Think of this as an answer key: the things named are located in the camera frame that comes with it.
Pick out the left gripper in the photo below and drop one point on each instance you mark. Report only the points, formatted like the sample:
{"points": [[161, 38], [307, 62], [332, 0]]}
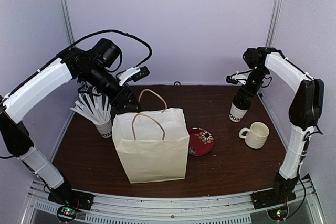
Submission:
{"points": [[119, 102]]}

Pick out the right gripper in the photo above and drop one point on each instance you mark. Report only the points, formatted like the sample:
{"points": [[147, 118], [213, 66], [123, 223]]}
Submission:
{"points": [[241, 92]]}

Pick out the black plastic cup lid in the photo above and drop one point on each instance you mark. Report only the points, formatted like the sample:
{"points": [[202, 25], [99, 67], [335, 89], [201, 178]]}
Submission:
{"points": [[242, 106]]}

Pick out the white paper cup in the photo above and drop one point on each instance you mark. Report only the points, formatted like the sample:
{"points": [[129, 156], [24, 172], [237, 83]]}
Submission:
{"points": [[236, 114]]}

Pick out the cream paper bag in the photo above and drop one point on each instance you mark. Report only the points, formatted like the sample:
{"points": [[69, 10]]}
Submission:
{"points": [[152, 146]]}

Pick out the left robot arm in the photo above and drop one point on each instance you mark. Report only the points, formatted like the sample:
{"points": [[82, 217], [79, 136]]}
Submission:
{"points": [[90, 66]]}

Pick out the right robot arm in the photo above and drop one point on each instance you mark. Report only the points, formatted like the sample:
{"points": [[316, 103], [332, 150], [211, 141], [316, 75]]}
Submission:
{"points": [[304, 111]]}

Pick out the wrapped straw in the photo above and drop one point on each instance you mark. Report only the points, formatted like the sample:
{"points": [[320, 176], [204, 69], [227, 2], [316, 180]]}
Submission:
{"points": [[99, 105], [82, 104], [85, 114]]}

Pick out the cream ceramic mug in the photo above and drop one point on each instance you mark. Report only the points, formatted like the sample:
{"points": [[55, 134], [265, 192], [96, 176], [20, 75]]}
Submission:
{"points": [[255, 136]]}

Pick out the red floral plate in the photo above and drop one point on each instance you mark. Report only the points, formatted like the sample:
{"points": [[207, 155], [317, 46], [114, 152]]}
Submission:
{"points": [[201, 141]]}

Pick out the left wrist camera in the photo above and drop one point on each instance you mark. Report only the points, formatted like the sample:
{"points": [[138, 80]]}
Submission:
{"points": [[133, 74]]}

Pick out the aluminium front rail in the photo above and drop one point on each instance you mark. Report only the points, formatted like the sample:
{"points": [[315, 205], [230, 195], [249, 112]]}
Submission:
{"points": [[234, 208]]}

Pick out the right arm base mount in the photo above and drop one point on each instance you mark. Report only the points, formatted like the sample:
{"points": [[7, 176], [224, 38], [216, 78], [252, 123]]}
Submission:
{"points": [[267, 198]]}

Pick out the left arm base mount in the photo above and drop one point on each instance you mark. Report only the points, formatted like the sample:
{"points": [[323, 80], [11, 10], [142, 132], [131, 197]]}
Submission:
{"points": [[77, 200]]}

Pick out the right aluminium frame post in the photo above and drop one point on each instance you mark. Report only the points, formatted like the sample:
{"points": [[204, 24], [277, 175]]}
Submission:
{"points": [[275, 15]]}

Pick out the aluminium frame post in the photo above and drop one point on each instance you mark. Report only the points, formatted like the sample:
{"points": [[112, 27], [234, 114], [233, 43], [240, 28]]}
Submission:
{"points": [[275, 15], [67, 21]]}

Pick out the left aluminium frame post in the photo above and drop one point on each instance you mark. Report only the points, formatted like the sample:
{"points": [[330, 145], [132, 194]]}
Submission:
{"points": [[67, 21]]}

